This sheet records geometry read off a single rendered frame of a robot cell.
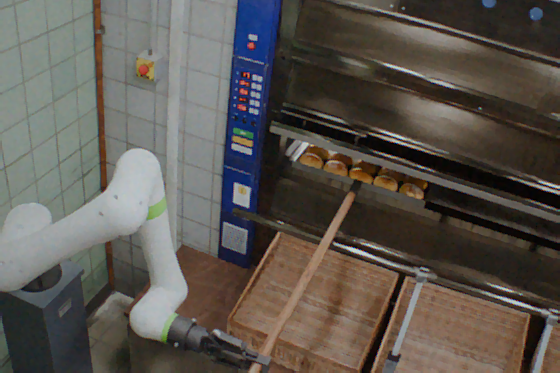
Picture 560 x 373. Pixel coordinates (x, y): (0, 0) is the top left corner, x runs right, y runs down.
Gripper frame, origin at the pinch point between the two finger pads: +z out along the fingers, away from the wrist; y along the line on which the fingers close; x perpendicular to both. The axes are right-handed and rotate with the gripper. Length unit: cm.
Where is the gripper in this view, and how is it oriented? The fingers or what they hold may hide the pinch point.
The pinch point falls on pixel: (257, 362)
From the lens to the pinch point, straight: 179.9
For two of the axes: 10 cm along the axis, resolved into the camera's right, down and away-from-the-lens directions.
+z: 9.4, 2.9, -1.9
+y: -1.4, 8.3, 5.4
